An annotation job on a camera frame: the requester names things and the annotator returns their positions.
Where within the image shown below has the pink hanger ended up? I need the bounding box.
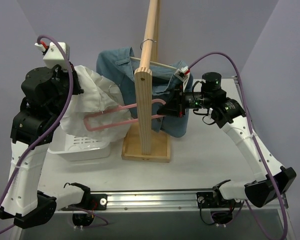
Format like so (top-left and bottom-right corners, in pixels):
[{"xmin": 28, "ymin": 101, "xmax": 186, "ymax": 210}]
[{"xmin": 84, "ymin": 84, "xmax": 167, "ymax": 132}]

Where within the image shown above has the beige hanger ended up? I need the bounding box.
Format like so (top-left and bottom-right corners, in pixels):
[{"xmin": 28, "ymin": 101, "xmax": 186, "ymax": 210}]
[{"xmin": 130, "ymin": 38, "xmax": 177, "ymax": 70}]

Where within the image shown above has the white pleated skirt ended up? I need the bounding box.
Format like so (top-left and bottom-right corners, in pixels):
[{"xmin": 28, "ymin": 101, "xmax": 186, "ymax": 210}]
[{"xmin": 60, "ymin": 65, "xmax": 131, "ymax": 142}]

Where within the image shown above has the blue denim garment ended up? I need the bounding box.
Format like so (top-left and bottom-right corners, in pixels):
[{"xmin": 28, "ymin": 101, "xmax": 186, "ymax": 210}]
[{"xmin": 96, "ymin": 47, "xmax": 189, "ymax": 138}]

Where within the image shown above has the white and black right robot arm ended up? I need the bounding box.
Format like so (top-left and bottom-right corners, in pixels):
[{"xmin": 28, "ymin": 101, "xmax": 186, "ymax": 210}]
[{"xmin": 157, "ymin": 72, "xmax": 297, "ymax": 208}]

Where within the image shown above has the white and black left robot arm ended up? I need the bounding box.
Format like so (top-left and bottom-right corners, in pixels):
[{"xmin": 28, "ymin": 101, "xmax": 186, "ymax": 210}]
[{"xmin": 0, "ymin": 64, "xmax": 92, "ymax": 229}]

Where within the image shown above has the wooden clothes rack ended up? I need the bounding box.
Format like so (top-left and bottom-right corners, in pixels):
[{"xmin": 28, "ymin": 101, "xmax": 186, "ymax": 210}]
[{"xmin": 121, "ymin": 0, "xmax": 171, "ymax": 163}]

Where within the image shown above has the white plastic basket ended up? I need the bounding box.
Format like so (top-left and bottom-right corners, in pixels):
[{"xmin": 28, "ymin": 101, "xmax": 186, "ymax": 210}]
[{"xmin": 48, "ymin": 134, "xmax": 111, "ymax": 162}]

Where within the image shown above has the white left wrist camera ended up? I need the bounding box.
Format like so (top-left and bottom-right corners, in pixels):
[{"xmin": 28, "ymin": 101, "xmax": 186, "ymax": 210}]
[{"xmin": 34, "ymin": 41, "xmax": 67, "ymax": 70}]

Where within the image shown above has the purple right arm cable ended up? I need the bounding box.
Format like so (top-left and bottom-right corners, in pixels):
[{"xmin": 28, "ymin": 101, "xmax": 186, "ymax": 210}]
[{"xmin": 188, "ymin": 51, "xmax": 290, "ymax": 240}]

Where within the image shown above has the aluminium mounting rail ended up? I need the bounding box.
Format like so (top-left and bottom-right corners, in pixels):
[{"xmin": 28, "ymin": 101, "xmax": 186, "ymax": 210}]
[{"xmin": 14, "ymin": 75, "xmax": 291, "ymax": 240}]

